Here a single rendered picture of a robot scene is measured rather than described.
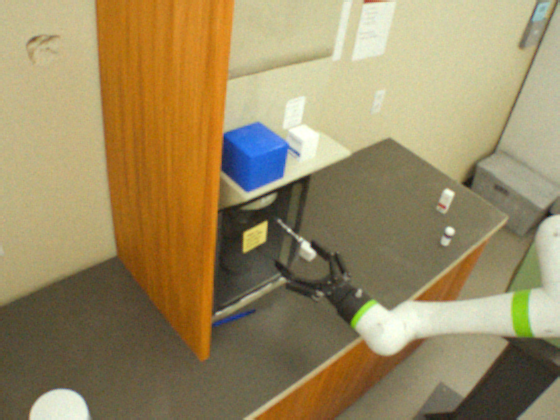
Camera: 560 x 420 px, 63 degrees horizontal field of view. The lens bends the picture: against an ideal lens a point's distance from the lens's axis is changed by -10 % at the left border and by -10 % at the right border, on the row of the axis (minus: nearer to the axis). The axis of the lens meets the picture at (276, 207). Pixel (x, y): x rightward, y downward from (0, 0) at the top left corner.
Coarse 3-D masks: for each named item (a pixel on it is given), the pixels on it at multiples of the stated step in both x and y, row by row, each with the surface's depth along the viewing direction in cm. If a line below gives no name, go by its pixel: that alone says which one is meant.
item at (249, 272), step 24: (288, 192) 129; (240, 216) 121; (264, 216) 127; (288, 216) 135; (240, 240) 126; (288, 240) 143; (240, 264) 133; (264, 264) 142; (288, 264) 151; (240, 288) 140; (264, 288) 150; (216, 312) 139
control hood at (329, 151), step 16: (320, 144) 118; (336, 144) 119; (288, 160) 111; (304, 160) 112; (320, 160) 113; (336, 160) 115; (224, 176) 104; (288, 176) 107; (224, 192) 106; (240, 192) 101; (256, 192) 102
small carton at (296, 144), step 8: (296, 128) 111; (304, 128) 111; (288, 136) 111; (296, 136) 109; (304, 136) 109; (312, 136) 109; (296, 144) 110; (304, 144) 109; (312, 144) 111; (288, 152) 113; (296, 152) 111; (304, 152) 110; (312, 152) 112
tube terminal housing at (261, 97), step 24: (264, 72) 99; (288, 72) 104; (312, 72) 109; (240, 96) 99; (264, 96) 104; (288, 96) 109; (312, 96) 114; (240, 120) 103; (264, 120) 108; (312, 120) 120
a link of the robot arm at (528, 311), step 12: (540, 288) 107; (552, 288) 102; (516, 300) 108; (528, 300) 106; (540, 300) 104; (552, 300) 102; (516, 312) 107; (528, 312) 105; (540, 312) 103; (552, 312) 101; (516, 324) 107; (528, 324) 105; (540, 324) 103; (552, 324) 101; (528, 336) 107; (540, 336) 105; (552, 336) 103
